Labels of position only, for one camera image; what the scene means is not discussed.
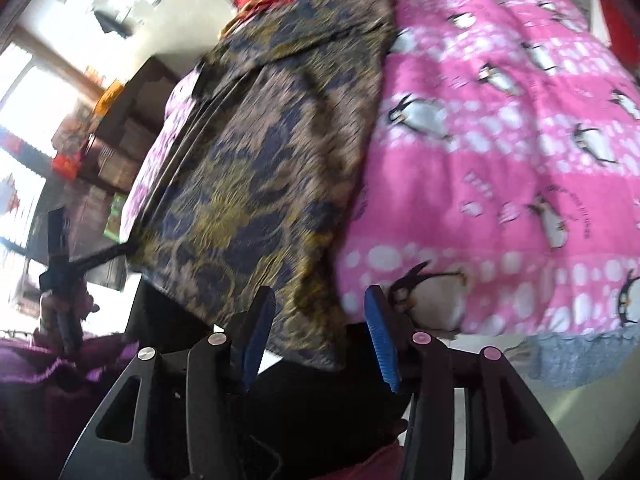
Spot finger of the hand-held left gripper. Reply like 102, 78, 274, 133
47, 209, 71, 269
74, 241, 129, 272

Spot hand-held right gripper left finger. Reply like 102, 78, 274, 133
60, 285, 277, 480

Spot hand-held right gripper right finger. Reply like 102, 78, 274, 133
364, 285, 586, 480

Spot dark floral patterned shirt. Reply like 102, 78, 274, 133
127, 0, 401, 373

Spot person's left forearm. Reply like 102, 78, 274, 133
0, 332, 143, 480

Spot person's left hand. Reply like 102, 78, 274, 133
39, 281, 102, 333

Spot green box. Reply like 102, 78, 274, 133
104, 192, 127, 239

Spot red box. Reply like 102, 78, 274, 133
52, 152, 84, 179

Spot person's black trousers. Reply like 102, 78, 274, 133
122, 277, 418, 480

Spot window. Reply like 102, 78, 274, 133
0, 42, 61, 261

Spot orange plastic basket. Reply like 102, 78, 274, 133
94, 81, 126, 114

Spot dark wooden desk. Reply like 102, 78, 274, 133
85, 57, 192, 198

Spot pink penguin print blanket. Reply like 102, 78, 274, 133
120, 0, 640, 342

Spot blue hanging cloth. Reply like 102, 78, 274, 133
94, 10, 134, 39

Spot red cloth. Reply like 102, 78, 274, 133
595, 0, 640, 48

